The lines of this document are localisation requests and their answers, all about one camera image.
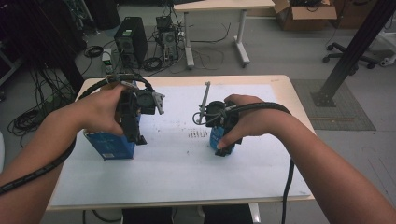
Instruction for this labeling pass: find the black office chair base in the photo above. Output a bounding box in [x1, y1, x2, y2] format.
[321, 41, 379, 70]

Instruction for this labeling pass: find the white power strip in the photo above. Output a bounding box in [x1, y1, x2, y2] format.
[101, 48, 113, 75]

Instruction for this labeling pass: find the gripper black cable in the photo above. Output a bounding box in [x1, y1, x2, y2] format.
[0, 73, 154, 196]
[228, 102, 295, 224]

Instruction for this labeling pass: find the black computer tower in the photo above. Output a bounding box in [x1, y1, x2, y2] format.
[113, 16, 149, 68]

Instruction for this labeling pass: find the open brown cardboard box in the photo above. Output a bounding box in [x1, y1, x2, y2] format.
[272, 0, 338, 32]

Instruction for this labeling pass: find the closed brown cardboard box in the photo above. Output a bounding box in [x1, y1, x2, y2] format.
[330, 0, 381, 30]

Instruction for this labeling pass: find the blue cardboard box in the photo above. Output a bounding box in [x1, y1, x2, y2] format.
[83, 79, 143, 161]

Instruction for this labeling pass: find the coiled black cable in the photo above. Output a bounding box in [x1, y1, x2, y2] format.
[83, 45, 105, 59]

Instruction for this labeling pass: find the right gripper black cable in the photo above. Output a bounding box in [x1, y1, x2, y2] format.
[228, 102, 295, 224]

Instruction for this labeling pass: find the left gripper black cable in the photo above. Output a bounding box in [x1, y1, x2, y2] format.
[0, 73, 154, 196]

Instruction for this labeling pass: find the blue bottle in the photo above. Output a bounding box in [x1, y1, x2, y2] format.
[209, 125, 236, 156]

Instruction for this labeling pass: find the open-sided computer tower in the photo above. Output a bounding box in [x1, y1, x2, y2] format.
[155, 15, 180, 63]

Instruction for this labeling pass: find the white table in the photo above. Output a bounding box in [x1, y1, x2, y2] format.
[49, 83, 313, 208]

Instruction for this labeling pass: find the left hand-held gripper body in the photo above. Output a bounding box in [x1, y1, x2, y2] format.
[116, 89, 166, 144]

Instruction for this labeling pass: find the bundle of black floor cables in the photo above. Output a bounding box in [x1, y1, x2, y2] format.
[7, 66, 78, 147]

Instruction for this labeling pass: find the white-legged wooden desk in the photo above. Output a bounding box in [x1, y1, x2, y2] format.
[173, 0, 276, 70]

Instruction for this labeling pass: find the grey floor mat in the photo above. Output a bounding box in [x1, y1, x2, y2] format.
[290, 78, 377, 132]

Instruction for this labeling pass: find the black aluminium post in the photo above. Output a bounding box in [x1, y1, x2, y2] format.
[310, 0, 396, 108]

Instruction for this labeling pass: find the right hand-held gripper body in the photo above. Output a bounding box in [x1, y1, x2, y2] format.
[191, 81, 241, 133]

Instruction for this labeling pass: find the person's right hand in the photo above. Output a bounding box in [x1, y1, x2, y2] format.
[217, 93, 292, 150]

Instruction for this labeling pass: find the person's left hand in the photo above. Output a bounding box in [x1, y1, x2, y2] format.
[74, 84, 129, 136]

